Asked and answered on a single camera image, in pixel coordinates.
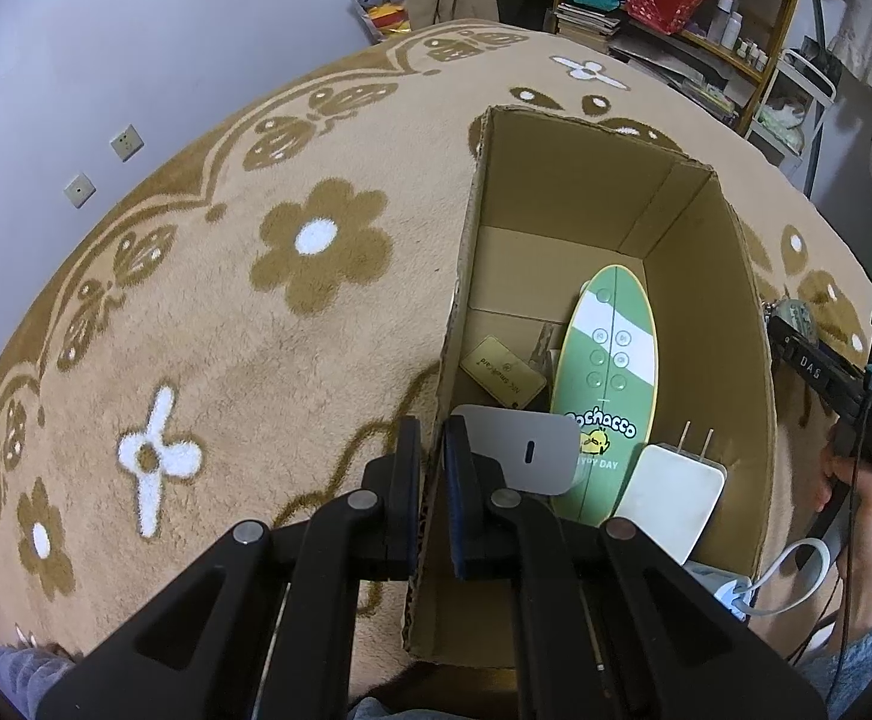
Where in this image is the stack of books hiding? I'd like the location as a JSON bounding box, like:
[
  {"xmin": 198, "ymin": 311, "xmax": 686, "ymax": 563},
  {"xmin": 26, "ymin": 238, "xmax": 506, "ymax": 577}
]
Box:
[{"xmin": 553, "ymin": 4, "xmax": 625, "ymax": 50}]

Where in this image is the wall socket plate upper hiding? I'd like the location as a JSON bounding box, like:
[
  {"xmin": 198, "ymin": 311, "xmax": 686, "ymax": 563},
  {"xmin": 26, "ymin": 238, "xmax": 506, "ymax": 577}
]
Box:
[{"xmin": 110, "ymin": 125, "xmax": 145, "ymax": 163}]

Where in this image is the plastic bag of toys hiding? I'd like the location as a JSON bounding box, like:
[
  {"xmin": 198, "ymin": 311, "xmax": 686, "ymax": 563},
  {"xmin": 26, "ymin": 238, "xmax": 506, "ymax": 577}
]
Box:
[{"xmin": 341, "ymin": 0, "xmax": 413, "ymax": 43}]

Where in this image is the wall socket plate lower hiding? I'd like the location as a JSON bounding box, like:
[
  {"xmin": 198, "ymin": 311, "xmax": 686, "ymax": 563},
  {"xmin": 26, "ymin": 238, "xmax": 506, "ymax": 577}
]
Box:
[{"xmin": 63, "ymin": 172, "xmax": 97, "ymax": 208}]

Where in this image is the light blue cylindrical power bank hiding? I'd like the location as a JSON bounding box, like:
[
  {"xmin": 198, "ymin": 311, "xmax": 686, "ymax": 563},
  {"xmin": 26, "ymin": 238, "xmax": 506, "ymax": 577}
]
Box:
[{"xmin": 681, "ymin": 536, "xmax": 831, "ymax": 620}]

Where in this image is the green oval Pochacco speaker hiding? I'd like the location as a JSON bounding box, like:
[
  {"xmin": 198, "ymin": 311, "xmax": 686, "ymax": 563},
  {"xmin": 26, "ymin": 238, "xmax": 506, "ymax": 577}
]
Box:
[{"xmin": 552, "ymin": 265, "xmax": 659, "ymax": 527}]

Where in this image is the cardboard box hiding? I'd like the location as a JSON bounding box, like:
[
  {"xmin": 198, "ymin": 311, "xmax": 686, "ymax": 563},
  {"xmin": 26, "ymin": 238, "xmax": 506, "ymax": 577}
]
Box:
[{"xmin": 401, "ymin": 104, "xmax": 780, "ymax": 668}]

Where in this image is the tan key tag card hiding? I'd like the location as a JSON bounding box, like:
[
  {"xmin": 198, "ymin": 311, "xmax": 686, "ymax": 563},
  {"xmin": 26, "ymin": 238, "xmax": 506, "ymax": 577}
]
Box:
[{"xmin": 460, "ymin": 337, "xmax": 546, "ymax": 410}]

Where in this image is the white tall charger block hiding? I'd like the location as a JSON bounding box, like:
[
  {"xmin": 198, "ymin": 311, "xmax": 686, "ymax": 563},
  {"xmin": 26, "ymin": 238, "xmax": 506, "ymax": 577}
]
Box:
[{"xmin": 452, "ymin": 405, "xmax": 580, "ymax": 497}]

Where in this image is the black car key bunch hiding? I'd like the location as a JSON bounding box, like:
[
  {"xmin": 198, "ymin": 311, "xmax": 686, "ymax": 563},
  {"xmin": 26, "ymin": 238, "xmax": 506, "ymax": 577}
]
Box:
[{"xmin": 529, "ymin": 322, "xmax": 561, "ymax": 379}]

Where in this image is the white metal trolley cart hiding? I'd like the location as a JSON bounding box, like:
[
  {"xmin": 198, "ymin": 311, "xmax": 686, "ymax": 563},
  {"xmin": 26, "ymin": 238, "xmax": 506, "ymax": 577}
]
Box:
[{"xmin": 745, "ymin": 49, "xmax": 838, "ymax": 177}]

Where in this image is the brown floral carpet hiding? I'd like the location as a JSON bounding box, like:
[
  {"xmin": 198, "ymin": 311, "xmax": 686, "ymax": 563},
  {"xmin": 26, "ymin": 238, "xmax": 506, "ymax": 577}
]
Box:
[{"xmin": 0, "ymin": 21, "xmax": 872, "ymax": 655}]

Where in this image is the wooden bookshelf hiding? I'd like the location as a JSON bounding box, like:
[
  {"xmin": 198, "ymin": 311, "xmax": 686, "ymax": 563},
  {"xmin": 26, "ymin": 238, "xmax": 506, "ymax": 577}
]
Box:
[{"xmin": 548, "ymin": 0, "xmax": 797, "ymax": 135}]

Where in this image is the white square plug charger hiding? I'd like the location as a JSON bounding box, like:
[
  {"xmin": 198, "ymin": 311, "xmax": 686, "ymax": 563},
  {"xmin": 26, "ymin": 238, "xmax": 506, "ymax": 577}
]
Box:
[{"xmin": 613, "ymin": 419, "xmax": 727, "ymax": 564}]

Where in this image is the person right hand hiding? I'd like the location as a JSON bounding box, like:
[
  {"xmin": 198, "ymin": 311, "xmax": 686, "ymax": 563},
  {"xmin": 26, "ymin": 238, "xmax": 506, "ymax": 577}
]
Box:
[{"xmin": 815, "ymin": 444, "xmax": 872, "ymax": 635}]

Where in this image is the wall socket plate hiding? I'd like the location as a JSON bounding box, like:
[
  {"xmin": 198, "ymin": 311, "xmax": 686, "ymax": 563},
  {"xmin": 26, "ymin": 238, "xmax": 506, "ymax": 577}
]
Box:
[
  {"xmin": 63, "ymin": 172, "xmax": 97, "ymax": 208},
  {"xmin": 110, "ymin": 125, "xmax": 145, "ymax": 163}
]

